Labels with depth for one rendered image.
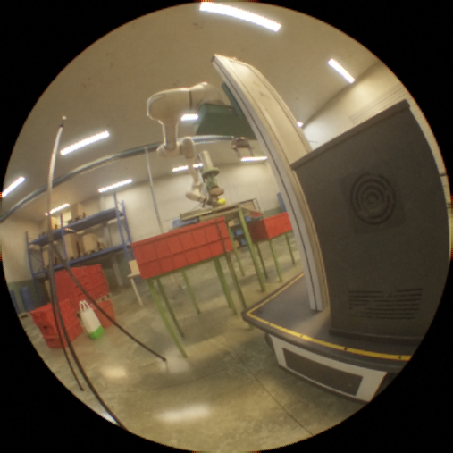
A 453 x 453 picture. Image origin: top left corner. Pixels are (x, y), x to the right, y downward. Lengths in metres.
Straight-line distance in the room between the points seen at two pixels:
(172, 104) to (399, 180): 0.84
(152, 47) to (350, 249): 3.71
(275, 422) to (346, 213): 0.75
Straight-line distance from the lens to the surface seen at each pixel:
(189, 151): 1.41
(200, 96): 0.85
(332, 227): 0.39
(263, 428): 0.77
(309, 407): 0.77
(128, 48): 3.64
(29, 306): 6.86
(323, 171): 0.38
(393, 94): 6.43
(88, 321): 2.16
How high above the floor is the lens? 0.72
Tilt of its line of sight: 3 degrees up
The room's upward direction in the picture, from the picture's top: 18 degrees counter-clockwise
